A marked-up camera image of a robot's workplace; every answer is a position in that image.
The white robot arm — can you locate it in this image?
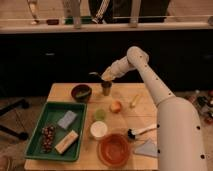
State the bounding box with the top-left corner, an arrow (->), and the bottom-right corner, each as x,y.
101,46 -> 208,171

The white cup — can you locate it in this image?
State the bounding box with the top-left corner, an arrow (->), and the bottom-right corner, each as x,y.
90,121 -> 108,140

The wooden block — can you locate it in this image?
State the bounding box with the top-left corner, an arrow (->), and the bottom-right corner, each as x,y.
55,130 -> 78,154

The green plastic tray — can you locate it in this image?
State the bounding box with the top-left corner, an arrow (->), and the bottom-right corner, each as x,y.
25,102 -> 87,162

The bunch of red grapes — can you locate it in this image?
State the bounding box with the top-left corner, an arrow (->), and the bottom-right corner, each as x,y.
42,125 -> 55,153

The person in dark clothes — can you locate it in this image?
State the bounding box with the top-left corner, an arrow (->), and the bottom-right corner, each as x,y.
88,0 -> 170,24

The dark green bowl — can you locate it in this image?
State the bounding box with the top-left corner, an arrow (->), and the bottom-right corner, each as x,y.
71,84 -> 92,103

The black white brush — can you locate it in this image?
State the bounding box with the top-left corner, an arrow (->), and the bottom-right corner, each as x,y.
127,124 -> 157,139

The black chair base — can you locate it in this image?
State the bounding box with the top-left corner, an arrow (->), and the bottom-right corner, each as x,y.
0,98 -> 30,141

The metal cup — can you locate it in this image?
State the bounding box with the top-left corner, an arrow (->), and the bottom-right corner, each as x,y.
101,81 -> 112,96

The orange plastic bowl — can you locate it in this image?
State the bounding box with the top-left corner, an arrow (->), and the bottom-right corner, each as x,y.
97,134 -> 131,168

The small green cup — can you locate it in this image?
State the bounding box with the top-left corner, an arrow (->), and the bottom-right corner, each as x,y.
93,109 -> 106,121

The yellow banana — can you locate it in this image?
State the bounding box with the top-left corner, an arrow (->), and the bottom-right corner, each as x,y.
130,94 -> 140,108

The orange fruit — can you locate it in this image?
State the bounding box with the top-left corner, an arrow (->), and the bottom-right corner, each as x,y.
110,100 -> 122,113

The blue sponge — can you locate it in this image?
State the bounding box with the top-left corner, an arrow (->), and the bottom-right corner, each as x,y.
57,111 -> 77,130

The grey cloth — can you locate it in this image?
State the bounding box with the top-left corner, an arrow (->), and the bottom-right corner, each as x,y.
134,139 -> 157,158

